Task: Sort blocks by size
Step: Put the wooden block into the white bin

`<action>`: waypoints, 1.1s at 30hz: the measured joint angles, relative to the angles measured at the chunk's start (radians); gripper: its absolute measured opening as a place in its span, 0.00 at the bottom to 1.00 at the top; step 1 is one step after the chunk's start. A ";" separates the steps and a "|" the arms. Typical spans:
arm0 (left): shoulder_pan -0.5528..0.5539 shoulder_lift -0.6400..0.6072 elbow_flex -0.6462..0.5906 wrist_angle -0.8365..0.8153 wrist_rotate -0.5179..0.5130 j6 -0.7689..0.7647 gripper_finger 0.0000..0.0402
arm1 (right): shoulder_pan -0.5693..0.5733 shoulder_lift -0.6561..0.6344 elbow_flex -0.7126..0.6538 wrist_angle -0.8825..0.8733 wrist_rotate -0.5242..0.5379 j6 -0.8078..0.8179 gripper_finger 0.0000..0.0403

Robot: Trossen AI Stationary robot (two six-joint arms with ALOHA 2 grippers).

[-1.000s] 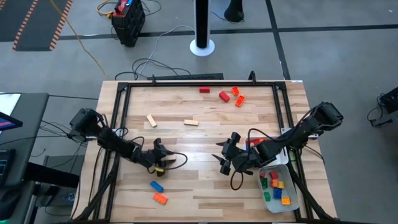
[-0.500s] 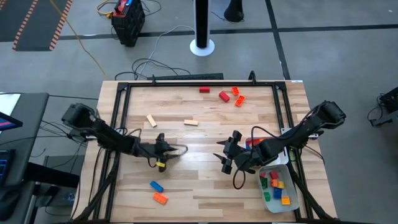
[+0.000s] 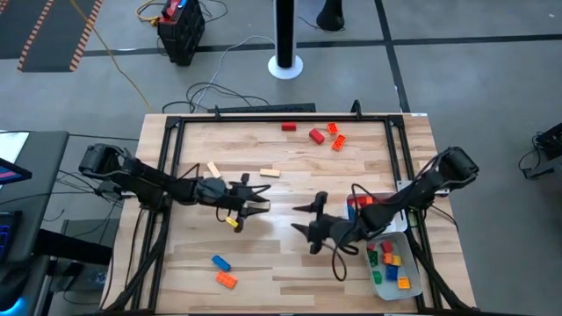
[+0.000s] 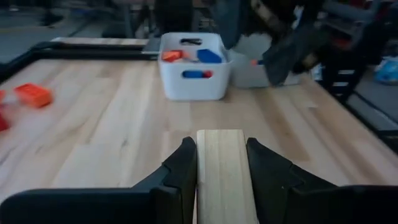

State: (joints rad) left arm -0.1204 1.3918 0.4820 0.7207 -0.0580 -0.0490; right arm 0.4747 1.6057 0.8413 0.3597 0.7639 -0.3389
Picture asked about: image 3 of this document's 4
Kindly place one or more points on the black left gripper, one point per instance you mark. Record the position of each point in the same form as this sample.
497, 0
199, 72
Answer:
215, 191

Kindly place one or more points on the small green block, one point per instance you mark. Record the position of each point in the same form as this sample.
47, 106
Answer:
377, 277

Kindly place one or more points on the black pole white base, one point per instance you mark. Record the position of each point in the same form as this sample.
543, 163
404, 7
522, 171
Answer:
285, 30

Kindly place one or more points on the small red studded block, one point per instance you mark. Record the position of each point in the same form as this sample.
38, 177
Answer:
386, 246

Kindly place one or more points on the black keyboard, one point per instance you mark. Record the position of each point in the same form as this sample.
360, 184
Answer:
9, 237

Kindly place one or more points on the green studded block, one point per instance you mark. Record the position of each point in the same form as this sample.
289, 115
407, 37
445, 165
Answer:
373, 259

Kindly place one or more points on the red rectangular block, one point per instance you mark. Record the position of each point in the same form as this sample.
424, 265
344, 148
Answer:
360, 201
316, 136

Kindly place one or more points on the yellow studded block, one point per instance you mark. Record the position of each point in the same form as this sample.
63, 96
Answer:
403, 283

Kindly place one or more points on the black floor device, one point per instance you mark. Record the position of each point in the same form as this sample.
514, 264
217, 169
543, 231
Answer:
549, 149

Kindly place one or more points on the black power strip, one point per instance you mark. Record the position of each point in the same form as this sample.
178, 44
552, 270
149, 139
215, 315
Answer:
263, 108

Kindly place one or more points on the black striped floor mat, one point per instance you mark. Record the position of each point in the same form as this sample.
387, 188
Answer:
52, 30

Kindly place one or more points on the black cone-shaped stand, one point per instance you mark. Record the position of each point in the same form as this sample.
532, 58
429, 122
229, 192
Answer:
330, 15

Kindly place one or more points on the small orange studded block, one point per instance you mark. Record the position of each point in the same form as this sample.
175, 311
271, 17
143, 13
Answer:
332, 128

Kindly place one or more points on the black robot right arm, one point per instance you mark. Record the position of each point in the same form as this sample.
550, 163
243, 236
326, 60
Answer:
430, 184

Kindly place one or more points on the red flat block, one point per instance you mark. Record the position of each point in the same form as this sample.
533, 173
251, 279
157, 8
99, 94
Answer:
288, 127

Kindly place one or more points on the large orange studded block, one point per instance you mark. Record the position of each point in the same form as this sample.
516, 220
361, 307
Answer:
226, 280

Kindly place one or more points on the tilted monitor screen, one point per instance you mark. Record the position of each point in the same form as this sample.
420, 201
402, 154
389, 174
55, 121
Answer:
11, 173

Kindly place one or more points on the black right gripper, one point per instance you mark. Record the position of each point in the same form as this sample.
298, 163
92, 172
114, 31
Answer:
338, 230

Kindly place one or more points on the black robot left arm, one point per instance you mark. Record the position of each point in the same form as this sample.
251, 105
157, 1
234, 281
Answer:
145, 182

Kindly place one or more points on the black table frame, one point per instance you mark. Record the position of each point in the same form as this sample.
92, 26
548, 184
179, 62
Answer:
285, 118

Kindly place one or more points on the white plastic bin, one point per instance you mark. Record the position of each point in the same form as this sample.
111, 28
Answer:
395, 293
400, 224

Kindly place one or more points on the silver mounting plate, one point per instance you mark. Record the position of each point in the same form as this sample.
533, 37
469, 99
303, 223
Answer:
401, 186

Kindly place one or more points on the black under-desk shelf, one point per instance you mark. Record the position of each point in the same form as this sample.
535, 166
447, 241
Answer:
74, 246

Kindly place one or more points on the black red tool case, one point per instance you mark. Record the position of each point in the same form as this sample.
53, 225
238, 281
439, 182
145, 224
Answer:
182, 30

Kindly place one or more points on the white paper sheet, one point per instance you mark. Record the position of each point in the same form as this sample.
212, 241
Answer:
11, 145

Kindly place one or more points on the black side desk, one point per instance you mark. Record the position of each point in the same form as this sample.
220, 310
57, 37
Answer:
39, 197

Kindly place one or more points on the small yellow block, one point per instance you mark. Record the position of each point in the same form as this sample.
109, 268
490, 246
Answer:
396, 261

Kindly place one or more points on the blue rectangular block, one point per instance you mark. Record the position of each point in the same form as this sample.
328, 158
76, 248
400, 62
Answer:
221, 263

